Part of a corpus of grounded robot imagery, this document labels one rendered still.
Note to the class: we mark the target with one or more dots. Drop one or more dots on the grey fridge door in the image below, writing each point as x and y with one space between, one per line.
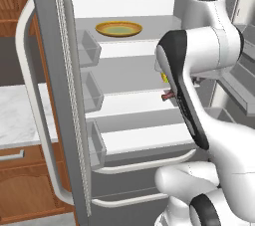
241 91
50 54

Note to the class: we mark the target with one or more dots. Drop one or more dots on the grey fridge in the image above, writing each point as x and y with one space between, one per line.
132 70

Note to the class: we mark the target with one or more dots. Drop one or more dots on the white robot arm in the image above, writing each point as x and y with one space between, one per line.
229 150

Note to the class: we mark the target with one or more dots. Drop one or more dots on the grey left fridge door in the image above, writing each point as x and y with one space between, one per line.
50 54

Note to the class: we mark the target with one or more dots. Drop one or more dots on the wooden drawer front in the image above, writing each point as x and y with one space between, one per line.
33 157

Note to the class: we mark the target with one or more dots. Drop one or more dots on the chicken drumstick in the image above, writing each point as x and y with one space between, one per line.
167 95

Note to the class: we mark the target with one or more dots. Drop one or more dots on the small yellow food item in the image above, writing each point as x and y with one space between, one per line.
164 77

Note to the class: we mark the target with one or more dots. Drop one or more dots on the grey right fridge door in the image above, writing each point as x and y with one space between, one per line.
241 91

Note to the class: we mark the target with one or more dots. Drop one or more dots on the clear fridge door bin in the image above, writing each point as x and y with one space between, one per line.
89 48
92 91
97 143

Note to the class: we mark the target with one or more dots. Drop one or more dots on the wooden base cupboard door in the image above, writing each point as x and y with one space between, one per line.
23 193

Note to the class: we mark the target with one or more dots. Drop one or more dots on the grey freezer drawer front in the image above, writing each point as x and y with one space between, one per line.
132 215
123 183

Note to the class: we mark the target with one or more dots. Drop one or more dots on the yellow plate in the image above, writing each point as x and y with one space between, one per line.
119 29

